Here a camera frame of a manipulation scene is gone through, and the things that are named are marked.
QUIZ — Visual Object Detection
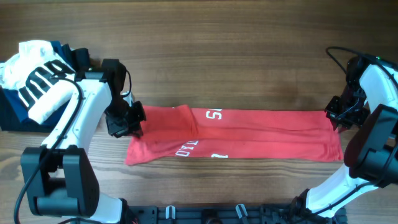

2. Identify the red t-shirt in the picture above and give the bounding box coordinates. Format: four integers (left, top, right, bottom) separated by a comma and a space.
125, 105, 343, 166

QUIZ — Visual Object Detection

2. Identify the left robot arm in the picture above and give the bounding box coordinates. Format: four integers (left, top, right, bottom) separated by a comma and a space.
13, 59, 146, 223

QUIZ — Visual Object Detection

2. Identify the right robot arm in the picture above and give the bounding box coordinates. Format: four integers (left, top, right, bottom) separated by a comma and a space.
288, 53, 397, 223

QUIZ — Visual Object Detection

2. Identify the black folded garment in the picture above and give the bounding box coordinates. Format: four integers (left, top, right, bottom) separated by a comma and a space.
1, 41, 90, 133

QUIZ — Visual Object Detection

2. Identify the blue folded garment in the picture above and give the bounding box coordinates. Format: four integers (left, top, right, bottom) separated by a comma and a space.
2, 40, 72, 126

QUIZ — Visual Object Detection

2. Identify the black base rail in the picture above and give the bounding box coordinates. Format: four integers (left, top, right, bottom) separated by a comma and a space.
124, 203, 348, 224

